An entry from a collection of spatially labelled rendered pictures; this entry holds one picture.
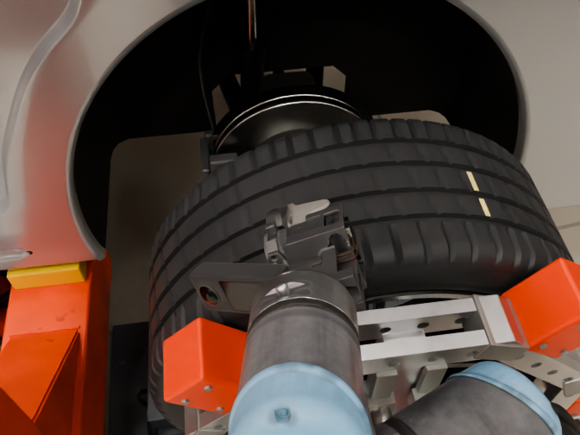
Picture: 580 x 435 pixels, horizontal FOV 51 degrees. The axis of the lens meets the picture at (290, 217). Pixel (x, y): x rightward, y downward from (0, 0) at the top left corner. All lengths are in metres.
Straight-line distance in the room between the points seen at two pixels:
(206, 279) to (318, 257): 0.11
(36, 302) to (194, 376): 0.69
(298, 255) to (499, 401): 0.21
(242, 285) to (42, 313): 0.77
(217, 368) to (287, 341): 0.26
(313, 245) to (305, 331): 0.15
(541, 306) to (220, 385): 0.37
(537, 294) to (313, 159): 0.31
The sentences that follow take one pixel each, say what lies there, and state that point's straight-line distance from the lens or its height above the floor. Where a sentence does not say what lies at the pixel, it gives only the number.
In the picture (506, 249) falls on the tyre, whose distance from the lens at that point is 0.75.
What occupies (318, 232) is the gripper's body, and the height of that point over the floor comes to 1.28.
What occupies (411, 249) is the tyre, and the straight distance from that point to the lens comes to 0.69.
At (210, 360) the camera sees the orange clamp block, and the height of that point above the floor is 1.12.
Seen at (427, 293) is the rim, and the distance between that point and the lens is 0.76.
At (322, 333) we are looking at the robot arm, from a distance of 0.43.
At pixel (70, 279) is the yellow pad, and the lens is 1.30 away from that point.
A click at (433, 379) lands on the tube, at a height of 1.06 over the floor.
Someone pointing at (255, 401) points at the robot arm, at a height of 1.36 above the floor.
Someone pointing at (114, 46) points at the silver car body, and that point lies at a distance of 0.87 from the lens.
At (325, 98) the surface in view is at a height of 1.00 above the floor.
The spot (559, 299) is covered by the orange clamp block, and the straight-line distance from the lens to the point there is 0.74.
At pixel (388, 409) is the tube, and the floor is 1.01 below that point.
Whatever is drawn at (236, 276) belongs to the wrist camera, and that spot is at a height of 1.25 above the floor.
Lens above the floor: 1.73
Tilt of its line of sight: 52 degrees down
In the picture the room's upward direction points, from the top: straight up
